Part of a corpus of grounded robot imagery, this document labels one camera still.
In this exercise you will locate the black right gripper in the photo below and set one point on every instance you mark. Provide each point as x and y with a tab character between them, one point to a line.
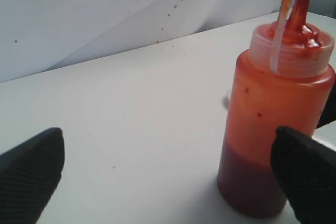
328	114

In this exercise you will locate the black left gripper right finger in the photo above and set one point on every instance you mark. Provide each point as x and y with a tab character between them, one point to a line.
305	172

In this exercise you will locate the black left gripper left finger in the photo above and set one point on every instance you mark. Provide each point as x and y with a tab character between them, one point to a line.
30	174

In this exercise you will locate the red sauce squeeze bottle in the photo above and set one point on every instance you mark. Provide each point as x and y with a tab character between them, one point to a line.
283	79

